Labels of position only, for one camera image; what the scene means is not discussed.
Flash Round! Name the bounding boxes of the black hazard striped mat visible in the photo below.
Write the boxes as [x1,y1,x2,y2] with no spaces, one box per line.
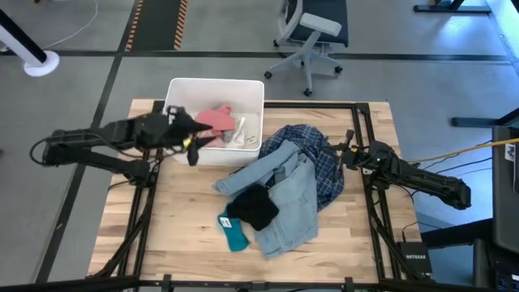
[124,0,190,53]

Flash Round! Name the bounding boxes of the coral pink garment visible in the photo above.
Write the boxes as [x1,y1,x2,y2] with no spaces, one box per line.
[194,104,236,133]

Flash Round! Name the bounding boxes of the white plastic bin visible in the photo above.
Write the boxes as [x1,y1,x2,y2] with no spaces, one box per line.
[162,77,265,167]

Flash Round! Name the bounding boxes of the white fan base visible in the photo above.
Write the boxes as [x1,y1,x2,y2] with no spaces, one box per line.
[0,7,61,78]

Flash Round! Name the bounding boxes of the black desk base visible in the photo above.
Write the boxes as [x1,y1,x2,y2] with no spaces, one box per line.
[413,0,491,15]

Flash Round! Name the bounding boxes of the black desk frame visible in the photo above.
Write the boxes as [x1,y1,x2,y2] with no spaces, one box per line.
[417,218,494,292]

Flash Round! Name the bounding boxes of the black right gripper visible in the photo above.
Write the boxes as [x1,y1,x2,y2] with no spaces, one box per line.
[322,129,368,179]

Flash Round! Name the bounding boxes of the blue plaid shirt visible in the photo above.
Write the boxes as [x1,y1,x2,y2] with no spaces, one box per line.
[259,123,345,212]

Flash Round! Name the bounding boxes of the black floor cable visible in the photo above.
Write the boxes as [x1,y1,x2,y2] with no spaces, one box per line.
[421,156,494,175]

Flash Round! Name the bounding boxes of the black garment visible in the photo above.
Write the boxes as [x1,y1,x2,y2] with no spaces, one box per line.
[225,183,281,232]

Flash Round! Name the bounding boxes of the black desk leg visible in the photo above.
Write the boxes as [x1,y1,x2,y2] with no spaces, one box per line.
[451,107,519,129]

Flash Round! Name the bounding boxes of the black metal table frame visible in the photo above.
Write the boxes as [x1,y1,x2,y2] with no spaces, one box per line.
[84,100,427,292]

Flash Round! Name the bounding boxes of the teal knit sock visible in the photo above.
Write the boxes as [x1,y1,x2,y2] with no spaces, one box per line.
[217,210,251,252]

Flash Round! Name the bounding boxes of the light pink ribbed garment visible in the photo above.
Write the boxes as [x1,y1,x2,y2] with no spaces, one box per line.
[200,129,226,149]

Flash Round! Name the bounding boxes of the yellow cable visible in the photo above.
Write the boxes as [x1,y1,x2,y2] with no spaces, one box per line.
[407,137,519,165]

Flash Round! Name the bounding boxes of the white floor cable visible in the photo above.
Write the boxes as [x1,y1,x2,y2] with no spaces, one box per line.
[42,0,100,50]

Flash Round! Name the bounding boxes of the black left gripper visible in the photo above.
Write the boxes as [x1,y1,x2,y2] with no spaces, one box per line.
[161,105,218,166]

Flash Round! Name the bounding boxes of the light blue denim jeans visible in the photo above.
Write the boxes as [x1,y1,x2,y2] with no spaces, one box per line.
[212,139,320,260]

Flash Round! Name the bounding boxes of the black network switch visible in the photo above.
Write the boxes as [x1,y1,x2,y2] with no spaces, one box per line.
[396,241,433,275]

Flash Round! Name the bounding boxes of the white garment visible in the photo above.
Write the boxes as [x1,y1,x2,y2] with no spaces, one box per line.
[226,116,260,149]

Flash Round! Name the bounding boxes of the white black office chair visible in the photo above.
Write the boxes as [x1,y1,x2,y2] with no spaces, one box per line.
[263,0,350,97]

